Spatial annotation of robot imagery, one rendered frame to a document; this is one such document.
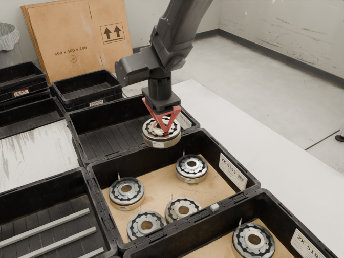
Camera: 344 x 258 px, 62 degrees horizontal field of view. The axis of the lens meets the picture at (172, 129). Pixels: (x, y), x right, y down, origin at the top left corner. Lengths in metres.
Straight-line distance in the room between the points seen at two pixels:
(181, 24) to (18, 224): 0.68
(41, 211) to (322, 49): 3.28
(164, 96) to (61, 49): 2.71
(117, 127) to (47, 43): 2.26
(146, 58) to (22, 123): 1.63
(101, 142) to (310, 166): 0.82
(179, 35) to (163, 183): 0.51
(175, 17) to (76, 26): 2.89
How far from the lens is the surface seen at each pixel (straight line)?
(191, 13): 0.50
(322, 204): 1.15
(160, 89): 0.68
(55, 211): 0.91
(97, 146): 1.08
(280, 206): 0.79
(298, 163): 1.27
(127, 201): 0.84
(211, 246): 0.79
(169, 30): 0.54
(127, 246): 0.68
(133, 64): 0.61
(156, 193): 0.89
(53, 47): 3.33
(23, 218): 0.93
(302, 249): 0.79
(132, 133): 1.12
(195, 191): 0.90
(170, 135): 0.74
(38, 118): 2.18
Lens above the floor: 1.51
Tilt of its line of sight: 37 degrees down
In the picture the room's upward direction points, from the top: straight up
